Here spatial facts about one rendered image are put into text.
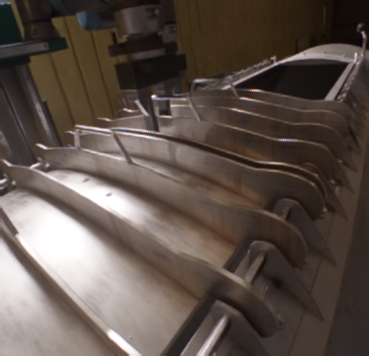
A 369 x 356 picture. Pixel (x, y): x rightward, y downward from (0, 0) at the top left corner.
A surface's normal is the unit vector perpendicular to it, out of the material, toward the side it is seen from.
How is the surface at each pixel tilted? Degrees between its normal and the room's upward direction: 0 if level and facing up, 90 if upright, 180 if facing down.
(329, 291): 34
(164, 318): 16
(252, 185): 90
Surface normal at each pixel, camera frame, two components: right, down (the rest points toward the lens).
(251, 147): -0.59, 0.47
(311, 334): 0.32, -0.61
